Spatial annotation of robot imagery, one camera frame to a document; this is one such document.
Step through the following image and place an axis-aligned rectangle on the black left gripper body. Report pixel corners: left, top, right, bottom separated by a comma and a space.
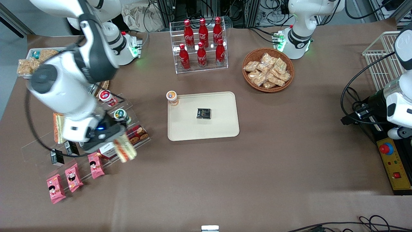
364, 92, 388, 121

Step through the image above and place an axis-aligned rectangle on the triangle sandwich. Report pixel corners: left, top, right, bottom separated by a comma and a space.
53, 113, 67, 144
113, 134, 137, 163

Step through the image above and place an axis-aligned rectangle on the cream plastic tray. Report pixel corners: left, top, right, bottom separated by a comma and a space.
167, 92, 240, 141

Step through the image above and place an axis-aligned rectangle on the green lid gum bottle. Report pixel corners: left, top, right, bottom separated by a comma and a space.
113, 109, 132, 125

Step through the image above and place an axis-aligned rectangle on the red plaid cookie box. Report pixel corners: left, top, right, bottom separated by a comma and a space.
97, 126, 149, 160

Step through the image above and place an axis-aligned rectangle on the clear acrylic stepped shelf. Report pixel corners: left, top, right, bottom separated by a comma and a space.
21, 93, 152, 194

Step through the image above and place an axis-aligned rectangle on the pink cartoon snack pack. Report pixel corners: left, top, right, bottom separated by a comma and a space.
65, 163, 84, 193
46, 174, 66, 204
88, 153, 105, 179

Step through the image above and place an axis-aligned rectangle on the small black barcode box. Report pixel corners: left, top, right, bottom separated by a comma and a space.
64, 141, 80, 158
50, 149, 65, 166

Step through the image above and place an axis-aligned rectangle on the red lid gum bottle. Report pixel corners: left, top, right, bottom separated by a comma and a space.
99, 90, 118, 107

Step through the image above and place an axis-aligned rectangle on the light oval wicker basket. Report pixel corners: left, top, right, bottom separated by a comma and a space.
95, 80, 110, 99

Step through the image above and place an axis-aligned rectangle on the orange lid gum bottle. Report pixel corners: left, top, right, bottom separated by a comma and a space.
166, 91, 179, 107

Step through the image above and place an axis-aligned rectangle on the yellow black control box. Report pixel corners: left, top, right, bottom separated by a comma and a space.
376, 137, 412, 196

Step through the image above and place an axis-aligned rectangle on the red cola bottle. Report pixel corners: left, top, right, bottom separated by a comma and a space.
199, 18, 209, 48
197, 42, 207, 68
179, 44, 191, 70
184, 19, 194, 49
215, 39, 226, 66
213, 17, 223, 45

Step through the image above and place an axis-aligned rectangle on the beige rice cracker packet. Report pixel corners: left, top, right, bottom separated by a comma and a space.
39, 48, 61, 62
18, 58, 43, 77

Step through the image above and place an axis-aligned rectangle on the round brown wicker basket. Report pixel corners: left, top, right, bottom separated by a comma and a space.
242, 48, 295, 93

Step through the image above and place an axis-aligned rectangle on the white snack bin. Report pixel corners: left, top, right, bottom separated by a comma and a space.
26, 47, 70, 78

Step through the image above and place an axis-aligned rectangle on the clear acrylic bottle rack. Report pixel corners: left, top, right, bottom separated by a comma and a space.
170, 20, 228, 74

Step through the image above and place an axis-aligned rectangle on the crumpled beige cloth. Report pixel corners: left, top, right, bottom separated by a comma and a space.
124, 3, 165, 33

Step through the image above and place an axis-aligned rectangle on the black metal bar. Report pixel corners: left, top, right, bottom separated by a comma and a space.
0, 3, 35, 36

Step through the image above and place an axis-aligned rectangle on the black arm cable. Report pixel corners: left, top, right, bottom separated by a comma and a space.
24, 92, 92, 158
341, 52, 397, 125

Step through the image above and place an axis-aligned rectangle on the white wire basket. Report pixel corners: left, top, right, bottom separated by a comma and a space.
362, 31, 407, 92

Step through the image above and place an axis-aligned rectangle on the black floor cable bundle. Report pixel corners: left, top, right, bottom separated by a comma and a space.
286, 215, 412, 232

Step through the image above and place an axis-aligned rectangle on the black aluminium frame rack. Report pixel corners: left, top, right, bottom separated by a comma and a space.
156, 0, 262, 29

